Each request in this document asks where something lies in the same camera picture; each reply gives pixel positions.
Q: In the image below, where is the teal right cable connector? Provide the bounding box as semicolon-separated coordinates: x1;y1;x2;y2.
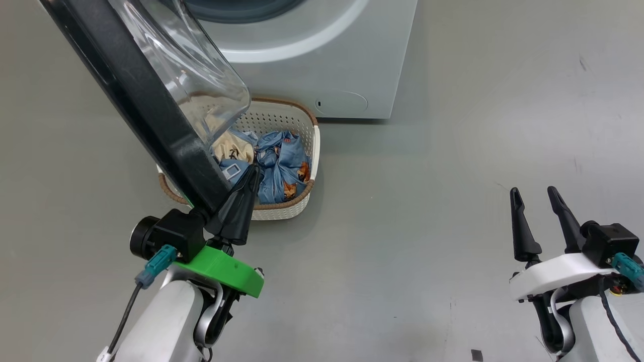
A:
612;252;644;292

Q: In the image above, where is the cream perforated laundry basket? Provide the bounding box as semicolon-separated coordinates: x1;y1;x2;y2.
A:
157;97;321;222

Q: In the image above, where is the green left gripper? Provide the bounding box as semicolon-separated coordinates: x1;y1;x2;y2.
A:
174;163;265;348

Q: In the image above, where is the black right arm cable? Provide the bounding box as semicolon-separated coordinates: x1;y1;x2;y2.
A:
598;277;642;362

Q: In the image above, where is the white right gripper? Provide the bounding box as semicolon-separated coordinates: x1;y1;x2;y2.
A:
509;186;624;355

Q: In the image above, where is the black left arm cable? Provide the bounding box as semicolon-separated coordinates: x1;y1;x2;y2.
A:
105;284;144;362

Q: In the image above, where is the blue bear print garment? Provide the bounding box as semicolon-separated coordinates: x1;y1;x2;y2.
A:
256;130;312;204

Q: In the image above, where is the black round glass washer door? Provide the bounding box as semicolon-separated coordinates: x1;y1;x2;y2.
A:
40;0;252;214

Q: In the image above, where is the white washing machine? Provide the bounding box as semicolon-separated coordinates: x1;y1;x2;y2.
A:
184;0;418;120

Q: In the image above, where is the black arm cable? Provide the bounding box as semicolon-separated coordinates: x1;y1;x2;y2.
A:
598;277;642;362
105;284;144;362

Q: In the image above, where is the teal cable connector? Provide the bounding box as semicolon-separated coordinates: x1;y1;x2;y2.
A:
135;245;178;290
612;252;644;292

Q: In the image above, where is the cream printed garment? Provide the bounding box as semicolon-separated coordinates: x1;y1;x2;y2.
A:
210;128;258;189

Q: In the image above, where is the teal left cable connector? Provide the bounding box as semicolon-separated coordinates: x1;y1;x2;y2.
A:
135;245;178;290

